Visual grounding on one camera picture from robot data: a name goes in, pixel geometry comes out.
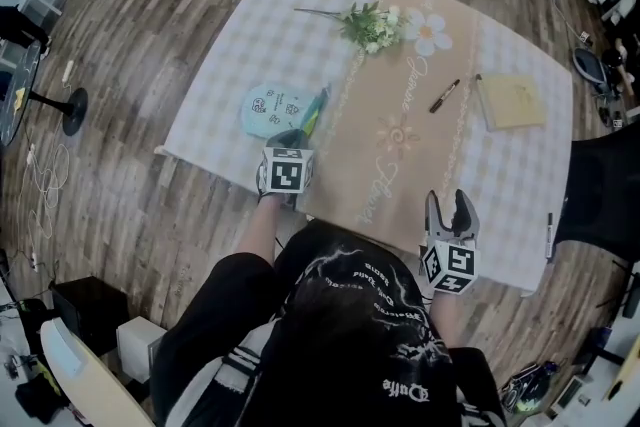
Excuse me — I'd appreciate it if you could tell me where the person's right forearm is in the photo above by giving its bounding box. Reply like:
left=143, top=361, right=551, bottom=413
left=428, top=288, right=464, bottom=351

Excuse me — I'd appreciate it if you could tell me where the black jacket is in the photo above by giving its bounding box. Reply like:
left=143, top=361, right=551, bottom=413
left=0, top=7, right=52, bottom=50

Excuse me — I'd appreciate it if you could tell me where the light blue pencil case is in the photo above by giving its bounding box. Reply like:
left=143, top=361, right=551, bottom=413
left=241, top=81, right=333, bottom=142

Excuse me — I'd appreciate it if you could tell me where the round black pedestal table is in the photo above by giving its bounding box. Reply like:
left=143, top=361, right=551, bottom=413
left=0, top=38, right=89, bottom=147

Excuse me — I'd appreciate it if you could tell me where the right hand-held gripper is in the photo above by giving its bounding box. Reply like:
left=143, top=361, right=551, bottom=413
left=418, top=188, right=481, bottom=296

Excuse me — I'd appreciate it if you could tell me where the grey round floor device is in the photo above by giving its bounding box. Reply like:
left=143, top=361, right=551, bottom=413
left=571, top=46, right=610, bottom=90

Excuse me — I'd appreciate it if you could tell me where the beige round table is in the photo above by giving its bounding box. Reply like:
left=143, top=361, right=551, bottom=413
left=39, top=318, right=157, bottom=427

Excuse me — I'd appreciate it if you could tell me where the white tangled cable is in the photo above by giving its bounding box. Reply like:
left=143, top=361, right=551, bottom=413
left=22, top=142, right=71, bottom=261

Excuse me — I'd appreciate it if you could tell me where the person's black printed shirt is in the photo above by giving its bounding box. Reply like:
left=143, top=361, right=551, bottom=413
left=148, top=218, right=507, bottom=427

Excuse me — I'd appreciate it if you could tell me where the white computer case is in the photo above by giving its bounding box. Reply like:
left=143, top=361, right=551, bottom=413
left=115, top=317, right=169, bottom=385

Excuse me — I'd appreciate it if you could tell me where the black mesh office chair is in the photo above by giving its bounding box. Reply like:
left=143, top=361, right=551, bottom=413
left=549, top=120, right=640, bottom=264

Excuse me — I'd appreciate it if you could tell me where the checkered flower-print tablecloth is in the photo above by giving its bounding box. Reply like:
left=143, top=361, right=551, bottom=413
left=153, top=0, right=574, bottom=299

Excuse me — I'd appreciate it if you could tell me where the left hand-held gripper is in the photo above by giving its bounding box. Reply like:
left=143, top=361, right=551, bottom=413
left=255, top=128, right=317, bottom=211

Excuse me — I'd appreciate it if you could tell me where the black marker pen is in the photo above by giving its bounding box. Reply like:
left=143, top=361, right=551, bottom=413
left=429, top=78, right=462, bottom=115

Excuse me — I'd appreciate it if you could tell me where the person's left forearm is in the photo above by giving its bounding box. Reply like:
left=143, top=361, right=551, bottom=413
left=233, top=197, right=289, bottom=266

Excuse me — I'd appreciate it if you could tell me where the artificial white flower bouquet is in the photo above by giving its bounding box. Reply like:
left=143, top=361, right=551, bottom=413
left=293, top=0, right=409, bottom=56

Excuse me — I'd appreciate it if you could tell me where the black backpack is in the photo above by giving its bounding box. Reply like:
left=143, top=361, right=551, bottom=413
left=498, top=360, right=560, bottom=416

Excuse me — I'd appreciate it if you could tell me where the black box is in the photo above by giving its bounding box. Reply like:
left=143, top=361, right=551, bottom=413
left=48, top=276, right=130, bottom=357

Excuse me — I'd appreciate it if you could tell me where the yellow notebook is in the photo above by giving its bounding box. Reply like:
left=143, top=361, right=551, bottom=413
left=473, top=73, right=548, bottom=133

